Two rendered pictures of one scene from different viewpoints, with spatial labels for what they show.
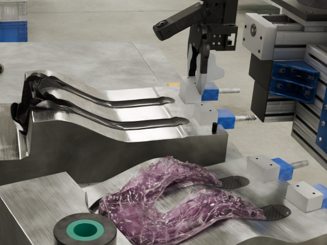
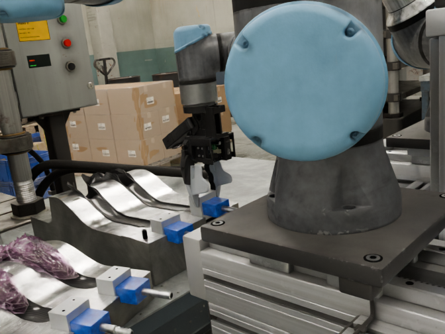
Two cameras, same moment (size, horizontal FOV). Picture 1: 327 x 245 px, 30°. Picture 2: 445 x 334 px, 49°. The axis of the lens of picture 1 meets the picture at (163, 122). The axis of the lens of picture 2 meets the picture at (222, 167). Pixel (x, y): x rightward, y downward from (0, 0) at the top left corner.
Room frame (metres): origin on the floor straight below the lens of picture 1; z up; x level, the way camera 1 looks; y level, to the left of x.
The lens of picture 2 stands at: (0.79, -0.96, 1.24)
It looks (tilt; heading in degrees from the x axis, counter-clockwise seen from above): 14 degrees down; 61
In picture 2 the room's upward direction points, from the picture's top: 6 degrees counter-clockwise
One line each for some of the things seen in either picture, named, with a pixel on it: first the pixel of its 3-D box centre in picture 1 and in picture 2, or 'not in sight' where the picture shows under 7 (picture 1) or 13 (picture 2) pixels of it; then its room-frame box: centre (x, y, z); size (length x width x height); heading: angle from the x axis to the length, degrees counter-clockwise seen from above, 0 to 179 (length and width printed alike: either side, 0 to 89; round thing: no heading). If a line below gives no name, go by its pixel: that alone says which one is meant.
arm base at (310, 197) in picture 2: not in sight; (330, 168); (1.16, -0.55, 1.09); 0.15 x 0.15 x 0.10
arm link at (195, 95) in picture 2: not in sight; (200, 94); (1.25, -0.08, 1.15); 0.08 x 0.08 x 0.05
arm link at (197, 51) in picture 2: not in sight; (196, 54); (1.25, -0.08, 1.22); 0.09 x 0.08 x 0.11; 155
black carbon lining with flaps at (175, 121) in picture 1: (99, 101); (124, 195); (1.12, 0.13, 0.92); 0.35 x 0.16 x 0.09; 107
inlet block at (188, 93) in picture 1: (211, 91); (219, 207); (1.25, -0.10, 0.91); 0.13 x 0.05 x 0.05; 106
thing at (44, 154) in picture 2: not in sight; (18, 166); (1.33, 4.03, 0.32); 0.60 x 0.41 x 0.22; 117
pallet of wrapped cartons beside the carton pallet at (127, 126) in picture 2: not in sight; (120, 127); (2.47, 4.27, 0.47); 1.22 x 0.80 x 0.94; 115
